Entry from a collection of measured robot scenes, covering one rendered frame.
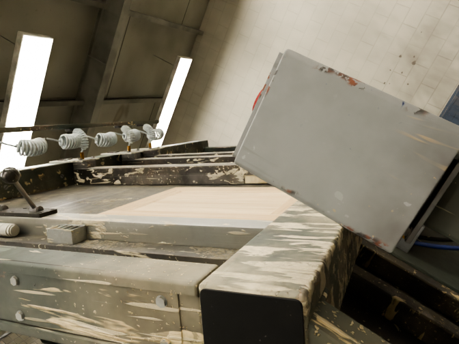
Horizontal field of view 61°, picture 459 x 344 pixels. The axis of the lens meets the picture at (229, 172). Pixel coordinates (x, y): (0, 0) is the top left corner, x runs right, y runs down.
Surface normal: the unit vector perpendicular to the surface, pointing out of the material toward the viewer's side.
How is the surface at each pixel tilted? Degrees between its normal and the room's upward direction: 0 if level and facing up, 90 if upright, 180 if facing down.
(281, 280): 60
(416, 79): 90
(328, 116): 90
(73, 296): 90
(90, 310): 90
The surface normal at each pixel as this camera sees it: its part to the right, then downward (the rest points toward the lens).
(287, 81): -0.40, 0.14
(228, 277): -0.07, -0.99
